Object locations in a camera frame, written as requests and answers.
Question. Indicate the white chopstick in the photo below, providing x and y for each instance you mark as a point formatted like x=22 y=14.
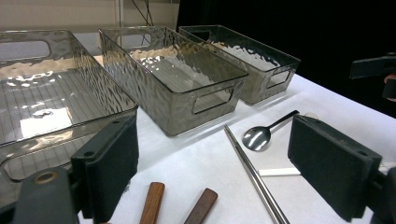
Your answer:
x=277 y=172

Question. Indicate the metal chopstick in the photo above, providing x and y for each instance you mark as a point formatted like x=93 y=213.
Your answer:
x=266 y=186
x=258 y=186

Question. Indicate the metal spoon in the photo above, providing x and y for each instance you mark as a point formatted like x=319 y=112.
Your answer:
x=257 y=138

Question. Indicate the black curtain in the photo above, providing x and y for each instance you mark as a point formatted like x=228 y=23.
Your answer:
x=280 y=25

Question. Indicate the beige wooden shelf unit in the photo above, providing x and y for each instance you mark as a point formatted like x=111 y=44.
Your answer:
x=62 y=14

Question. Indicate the mesh bin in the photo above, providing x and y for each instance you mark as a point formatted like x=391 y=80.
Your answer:
x=46 y=102
x=264 y=84
x=174 y=105

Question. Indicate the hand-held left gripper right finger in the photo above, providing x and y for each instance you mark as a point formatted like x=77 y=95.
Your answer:
x=330 y=165

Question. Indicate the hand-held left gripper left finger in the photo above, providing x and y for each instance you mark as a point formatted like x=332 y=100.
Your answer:
x=109 y=168

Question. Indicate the white table cover sheet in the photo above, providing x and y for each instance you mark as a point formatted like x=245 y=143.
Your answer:
x=193 y=161

